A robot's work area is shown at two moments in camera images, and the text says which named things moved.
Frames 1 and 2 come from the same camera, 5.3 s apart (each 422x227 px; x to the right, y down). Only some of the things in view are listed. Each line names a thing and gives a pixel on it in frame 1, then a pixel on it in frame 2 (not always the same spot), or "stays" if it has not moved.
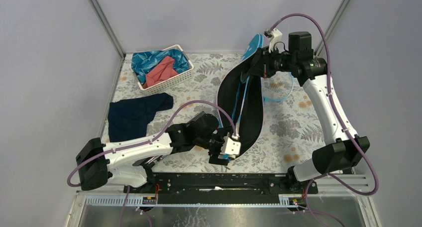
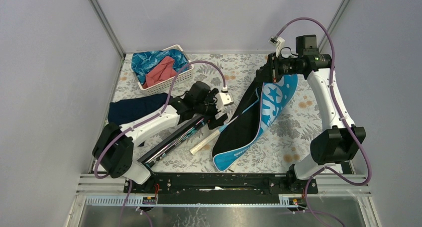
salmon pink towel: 164,70 stays
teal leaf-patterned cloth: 142,61 stays
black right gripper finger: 258,63 to 267,72
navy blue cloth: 130,118 stays
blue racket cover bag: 240,104 to 252,121
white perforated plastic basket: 171,82 stays
